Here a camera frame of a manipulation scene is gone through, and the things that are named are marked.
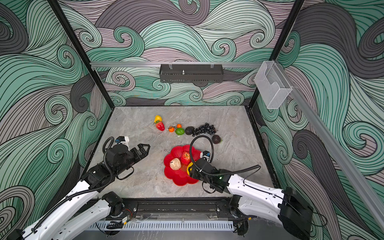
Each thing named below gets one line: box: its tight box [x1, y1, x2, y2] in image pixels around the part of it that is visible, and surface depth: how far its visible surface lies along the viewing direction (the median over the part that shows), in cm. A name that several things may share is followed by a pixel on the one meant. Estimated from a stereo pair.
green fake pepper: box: [175, 127, 185, 136], surface depth 103 cm
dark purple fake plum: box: [211, 134, 223, 145], surface depth 97 cm
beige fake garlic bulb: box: [169, 158, 182, 170], surface depth 85 cm
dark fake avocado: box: [185, 126, 195, 135], surface depth 103 cm
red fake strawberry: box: [155, 121, 165, 131], surface depth 108 cm
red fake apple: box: [181, 151, 191, 165], surface depth 87 cm
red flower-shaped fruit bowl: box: [164, 145, 202, 186], surface depth 87 cm
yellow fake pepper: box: [154, 115, 163, 124], surface depth 111 cm
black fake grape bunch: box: [192, 122, 219, 137], surface depth 105 cm
